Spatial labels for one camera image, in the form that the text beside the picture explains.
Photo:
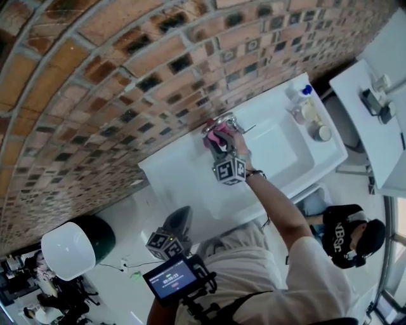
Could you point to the large window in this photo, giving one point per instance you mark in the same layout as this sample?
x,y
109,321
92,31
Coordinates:
x,y
396,254

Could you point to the white cup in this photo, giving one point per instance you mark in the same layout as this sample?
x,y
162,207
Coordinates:
x,y
309,109

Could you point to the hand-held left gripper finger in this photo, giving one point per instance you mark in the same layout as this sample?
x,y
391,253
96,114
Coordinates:
x,y
187,222
174,219

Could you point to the black office chair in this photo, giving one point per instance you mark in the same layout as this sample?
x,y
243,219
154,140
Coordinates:
x,y
73,298

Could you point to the black wristband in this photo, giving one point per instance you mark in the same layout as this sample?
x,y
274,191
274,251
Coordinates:
x,y
255,174

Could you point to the small white bottle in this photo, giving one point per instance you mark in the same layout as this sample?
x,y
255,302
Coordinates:
x,y
382,82

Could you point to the person's left forearm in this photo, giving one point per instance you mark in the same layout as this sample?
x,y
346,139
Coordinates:
x,y
161,312

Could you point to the black rectangular box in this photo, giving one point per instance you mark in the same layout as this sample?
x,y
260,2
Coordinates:
x,y
369,101

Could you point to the white wall socket plate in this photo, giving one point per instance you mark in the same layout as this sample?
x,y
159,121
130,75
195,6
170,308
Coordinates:
x,y
138,182

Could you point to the black remote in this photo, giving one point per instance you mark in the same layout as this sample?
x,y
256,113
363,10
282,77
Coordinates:
x,y
402,139

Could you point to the white side table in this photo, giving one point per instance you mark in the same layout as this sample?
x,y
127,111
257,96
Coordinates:
x,y
358,127

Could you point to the grey cup on shelf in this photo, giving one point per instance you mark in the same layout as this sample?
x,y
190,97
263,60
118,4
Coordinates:
x,y
387,112

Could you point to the pink cloth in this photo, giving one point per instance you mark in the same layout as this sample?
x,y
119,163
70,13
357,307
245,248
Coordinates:
x,y
211,135

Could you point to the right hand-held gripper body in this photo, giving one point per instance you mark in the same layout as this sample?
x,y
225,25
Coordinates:
x,y
230,171

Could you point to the small green item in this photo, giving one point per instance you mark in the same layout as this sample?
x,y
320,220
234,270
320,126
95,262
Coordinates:
x,y
136,275

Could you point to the black chest harness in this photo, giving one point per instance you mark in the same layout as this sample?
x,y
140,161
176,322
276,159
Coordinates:
x,y
253,301

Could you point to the black monitor mount rig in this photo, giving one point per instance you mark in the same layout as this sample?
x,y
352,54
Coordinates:
x,y
204,282

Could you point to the person's right hand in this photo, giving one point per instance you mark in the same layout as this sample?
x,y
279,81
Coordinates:
x,y
243,149

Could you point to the person's right forearm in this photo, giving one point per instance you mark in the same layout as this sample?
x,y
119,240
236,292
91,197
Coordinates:
x,y
279,209

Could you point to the chrome faucet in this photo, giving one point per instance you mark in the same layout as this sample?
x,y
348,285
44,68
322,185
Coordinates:
x,y
222,119

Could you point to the white sink vanity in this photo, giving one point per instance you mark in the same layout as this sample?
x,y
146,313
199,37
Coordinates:
x,y
279,152

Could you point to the person's light t-shirt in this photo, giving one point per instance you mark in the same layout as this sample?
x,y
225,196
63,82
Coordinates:
x,y
285,285

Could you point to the white floor socket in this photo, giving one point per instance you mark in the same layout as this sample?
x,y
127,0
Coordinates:
x,y
124,265

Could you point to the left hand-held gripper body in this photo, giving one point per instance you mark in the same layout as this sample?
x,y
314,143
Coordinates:
x,y
165,246

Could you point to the dark blue cup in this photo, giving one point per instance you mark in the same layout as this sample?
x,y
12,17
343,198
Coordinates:
x,y
323,133

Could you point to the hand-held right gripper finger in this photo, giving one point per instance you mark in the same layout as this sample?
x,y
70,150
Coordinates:
x,y
217,147
228,141

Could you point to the black chest monitor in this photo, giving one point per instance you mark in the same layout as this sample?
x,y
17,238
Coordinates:
x,y
171,281

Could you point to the round white basin black base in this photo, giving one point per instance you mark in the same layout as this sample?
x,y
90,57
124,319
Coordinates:
x,y
68,250

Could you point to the blue capped bottle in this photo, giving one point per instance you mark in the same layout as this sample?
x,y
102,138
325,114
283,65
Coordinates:
x,y
293,93

